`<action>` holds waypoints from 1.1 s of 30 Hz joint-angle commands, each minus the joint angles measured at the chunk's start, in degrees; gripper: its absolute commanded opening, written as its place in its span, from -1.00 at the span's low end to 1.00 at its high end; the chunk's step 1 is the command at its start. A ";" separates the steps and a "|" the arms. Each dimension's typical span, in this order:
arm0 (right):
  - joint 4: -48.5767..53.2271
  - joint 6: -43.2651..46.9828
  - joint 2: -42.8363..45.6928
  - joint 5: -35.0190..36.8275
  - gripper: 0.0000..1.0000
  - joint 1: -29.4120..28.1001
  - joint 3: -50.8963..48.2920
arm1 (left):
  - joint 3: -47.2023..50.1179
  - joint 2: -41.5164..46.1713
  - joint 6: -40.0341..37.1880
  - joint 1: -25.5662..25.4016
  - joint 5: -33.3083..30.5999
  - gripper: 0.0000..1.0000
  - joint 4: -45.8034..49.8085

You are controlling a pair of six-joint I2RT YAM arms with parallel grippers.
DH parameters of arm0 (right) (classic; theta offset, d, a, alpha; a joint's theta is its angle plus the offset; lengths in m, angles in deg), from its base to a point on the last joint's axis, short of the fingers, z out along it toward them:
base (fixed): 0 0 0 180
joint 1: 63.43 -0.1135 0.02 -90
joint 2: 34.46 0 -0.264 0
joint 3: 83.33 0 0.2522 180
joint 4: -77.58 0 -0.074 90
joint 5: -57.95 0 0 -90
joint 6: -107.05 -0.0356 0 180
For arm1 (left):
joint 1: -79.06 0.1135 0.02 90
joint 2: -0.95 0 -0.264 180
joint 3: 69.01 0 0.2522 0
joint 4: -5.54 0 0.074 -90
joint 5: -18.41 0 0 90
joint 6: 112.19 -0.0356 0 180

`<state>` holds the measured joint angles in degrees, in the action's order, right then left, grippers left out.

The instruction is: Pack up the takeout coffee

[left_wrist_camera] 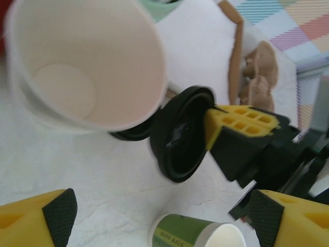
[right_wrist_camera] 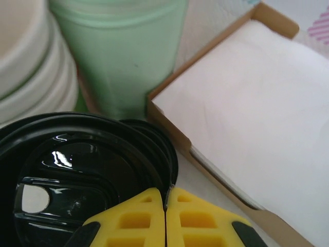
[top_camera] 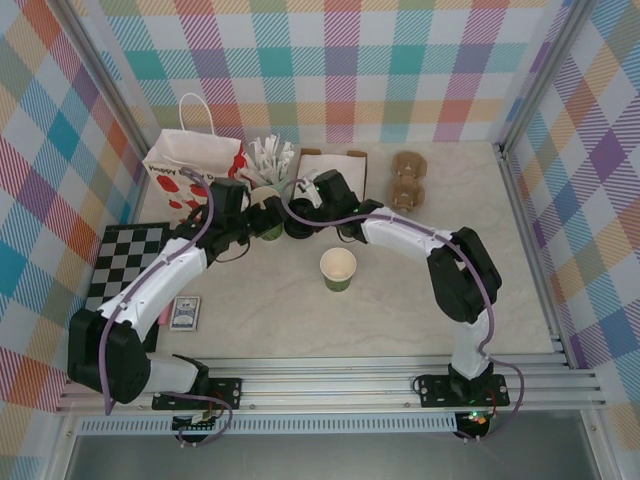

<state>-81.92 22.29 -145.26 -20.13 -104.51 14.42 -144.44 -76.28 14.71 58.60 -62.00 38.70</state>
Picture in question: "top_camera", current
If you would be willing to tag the green paper coffee cup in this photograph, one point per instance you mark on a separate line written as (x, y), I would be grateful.
(338, 265)

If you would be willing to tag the brown cardboard cup carrier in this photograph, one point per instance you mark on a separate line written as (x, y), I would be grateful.
(407, 180)

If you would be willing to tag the white red printed paper bag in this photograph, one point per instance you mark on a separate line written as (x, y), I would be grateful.
(190, 150)

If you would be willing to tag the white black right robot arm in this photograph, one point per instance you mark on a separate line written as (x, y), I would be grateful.
(400, 235)

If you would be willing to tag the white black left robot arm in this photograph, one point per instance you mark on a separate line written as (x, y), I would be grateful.
(150, 290)

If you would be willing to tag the mint green holder cup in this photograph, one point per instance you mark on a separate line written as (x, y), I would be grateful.
(281, 184)

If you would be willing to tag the white napkin stack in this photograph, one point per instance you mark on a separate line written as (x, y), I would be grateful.
(350, 170)

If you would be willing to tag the white paper wrapped straws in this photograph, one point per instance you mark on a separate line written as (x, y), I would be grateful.
(270, 155)

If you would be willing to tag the blue playing card box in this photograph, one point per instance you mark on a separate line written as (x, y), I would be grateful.
(185, 312)

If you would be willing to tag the black silver chessboard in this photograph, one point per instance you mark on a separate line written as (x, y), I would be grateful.
(125, 260)

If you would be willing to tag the pink marker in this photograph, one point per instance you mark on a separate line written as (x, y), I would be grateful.
(163, 319)

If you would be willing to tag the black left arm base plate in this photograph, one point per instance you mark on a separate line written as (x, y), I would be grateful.
(227, 390)

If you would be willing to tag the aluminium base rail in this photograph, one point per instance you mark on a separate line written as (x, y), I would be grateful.
(325, 385)

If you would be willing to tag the left aluminium frame post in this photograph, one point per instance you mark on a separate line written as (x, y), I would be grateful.
(109, 75)

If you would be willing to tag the aluminium frame post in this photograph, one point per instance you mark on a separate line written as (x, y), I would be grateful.
(542, 75)
(109, 75)

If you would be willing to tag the aluminium side rail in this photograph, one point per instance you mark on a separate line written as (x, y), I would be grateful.
(531, 250)

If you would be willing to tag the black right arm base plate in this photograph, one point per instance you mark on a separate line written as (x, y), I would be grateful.
(430, 390)

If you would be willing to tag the right aluminium frame post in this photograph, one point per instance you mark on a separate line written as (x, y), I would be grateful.
(542, 75)

